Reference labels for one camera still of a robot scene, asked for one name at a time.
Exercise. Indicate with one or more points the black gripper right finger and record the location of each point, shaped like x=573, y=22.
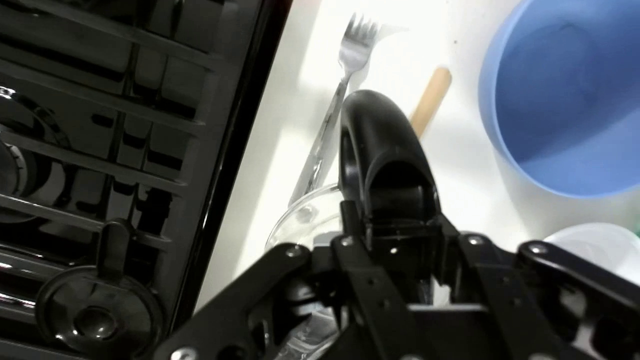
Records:
x=492, y=287

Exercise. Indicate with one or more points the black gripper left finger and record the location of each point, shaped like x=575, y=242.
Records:
x=360, y=287

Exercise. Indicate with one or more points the small white bowl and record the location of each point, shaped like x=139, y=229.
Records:
x=592, y=245

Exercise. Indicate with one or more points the silver fork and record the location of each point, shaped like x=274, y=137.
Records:
x=332, y=112

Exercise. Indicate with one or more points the wooden stick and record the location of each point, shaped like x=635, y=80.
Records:
x=432, y=97

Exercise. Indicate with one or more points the blue bowl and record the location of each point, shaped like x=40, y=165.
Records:
x=566, y=100

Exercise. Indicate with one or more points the stainless steel gas stove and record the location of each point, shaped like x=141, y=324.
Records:
x=132, y=100

